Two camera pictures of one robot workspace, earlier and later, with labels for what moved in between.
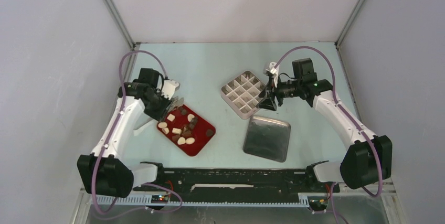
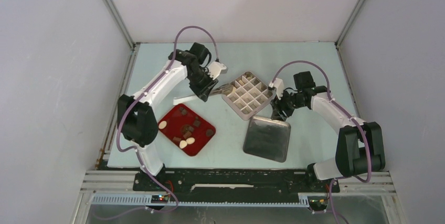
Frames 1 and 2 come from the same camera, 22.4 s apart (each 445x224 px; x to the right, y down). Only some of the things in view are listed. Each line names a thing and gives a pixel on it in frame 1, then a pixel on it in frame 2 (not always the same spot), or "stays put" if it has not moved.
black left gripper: [159, 114] -> [203, 92]
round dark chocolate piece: [209, 132] stays put
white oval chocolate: [190, 140] stays put
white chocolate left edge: [162, 125] stays put
